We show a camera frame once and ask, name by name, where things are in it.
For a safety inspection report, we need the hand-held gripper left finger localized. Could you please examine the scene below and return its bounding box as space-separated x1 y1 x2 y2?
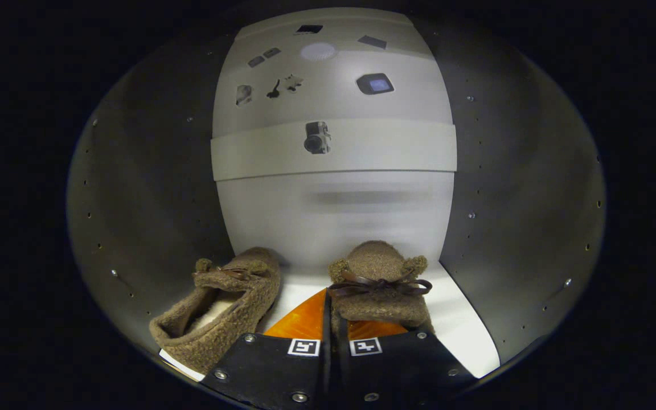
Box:
202 289 330 410

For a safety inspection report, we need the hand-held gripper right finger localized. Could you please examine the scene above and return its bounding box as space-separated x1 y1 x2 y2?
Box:
331 319 478 410

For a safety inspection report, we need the brown fuzzy shoe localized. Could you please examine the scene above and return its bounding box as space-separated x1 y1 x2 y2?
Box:
149 247 281 375
328 240 436 337

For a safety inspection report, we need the dark grey shoe cabinet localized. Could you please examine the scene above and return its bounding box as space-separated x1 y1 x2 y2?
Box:
66 7 608 379

